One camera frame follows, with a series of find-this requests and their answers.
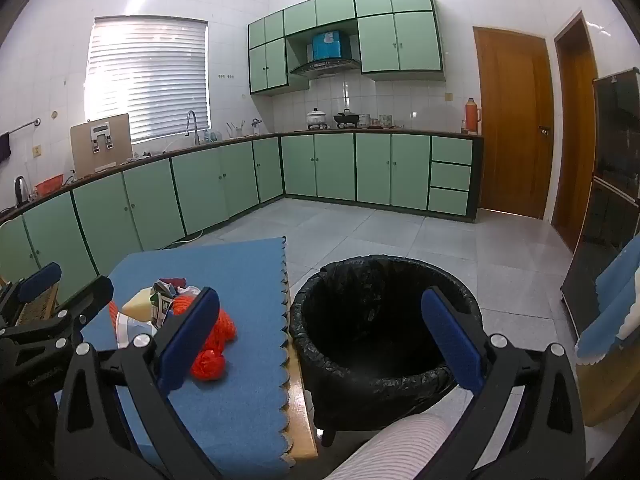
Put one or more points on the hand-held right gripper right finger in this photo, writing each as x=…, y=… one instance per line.
x=452, y=345

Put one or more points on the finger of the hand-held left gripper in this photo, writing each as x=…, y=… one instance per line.
x=40, y=281
x=87, y=302

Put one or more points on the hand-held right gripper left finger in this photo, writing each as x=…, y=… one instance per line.
x=187, y=340

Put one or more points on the orange mesh net bag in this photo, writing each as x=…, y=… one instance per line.
x=220, y=330

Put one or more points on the drink carton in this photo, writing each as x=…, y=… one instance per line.
x=161, y=305

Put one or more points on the yellow sponge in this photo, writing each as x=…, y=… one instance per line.
x=137, y=305

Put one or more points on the black lined trash bin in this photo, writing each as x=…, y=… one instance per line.
x=370, y=340

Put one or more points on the wooden woven chair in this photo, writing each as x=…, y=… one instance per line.
x=35, y=305

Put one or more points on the dark red wrapper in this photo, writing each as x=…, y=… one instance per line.
x=172, y=281

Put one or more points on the blue felt mat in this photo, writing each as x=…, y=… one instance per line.
x=615, y=300
x=250, y=285

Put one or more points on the electric kettle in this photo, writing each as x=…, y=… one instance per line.
x=21, y=191

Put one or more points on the red plastic basin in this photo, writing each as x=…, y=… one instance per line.
x=49, y=185

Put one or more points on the person's striped trouser leg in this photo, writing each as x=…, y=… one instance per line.
x=395, y=450

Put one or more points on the brown board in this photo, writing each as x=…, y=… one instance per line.
x=82, y=155

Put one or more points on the dark hanging towel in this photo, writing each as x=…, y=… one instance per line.
x=4, y=146

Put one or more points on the green base cabinets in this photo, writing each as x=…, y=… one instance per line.
x=350, y=170

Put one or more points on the chrome kitchen faucet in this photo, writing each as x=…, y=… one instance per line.
x=191, y=125

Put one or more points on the utensil holder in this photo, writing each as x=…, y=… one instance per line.
x=235, y=131

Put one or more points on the red thermos flask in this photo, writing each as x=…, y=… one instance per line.
x=472, y=117

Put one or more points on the white window blind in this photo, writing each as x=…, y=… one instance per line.
x=150, y=75

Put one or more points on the glass jars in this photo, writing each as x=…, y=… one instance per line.
x=385, y=120

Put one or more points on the white container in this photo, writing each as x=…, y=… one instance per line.
x=364, y=121

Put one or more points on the black wok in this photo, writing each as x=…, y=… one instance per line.
x=345, y=119

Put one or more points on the white cooking pot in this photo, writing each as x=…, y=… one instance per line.
x=316, y=119

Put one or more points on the black range hood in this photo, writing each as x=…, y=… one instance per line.
x=325, y=66

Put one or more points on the wall towel rail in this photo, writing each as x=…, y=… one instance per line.
x=22, y=125

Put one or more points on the green wall cabinets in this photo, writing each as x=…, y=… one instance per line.
x=400, y=40

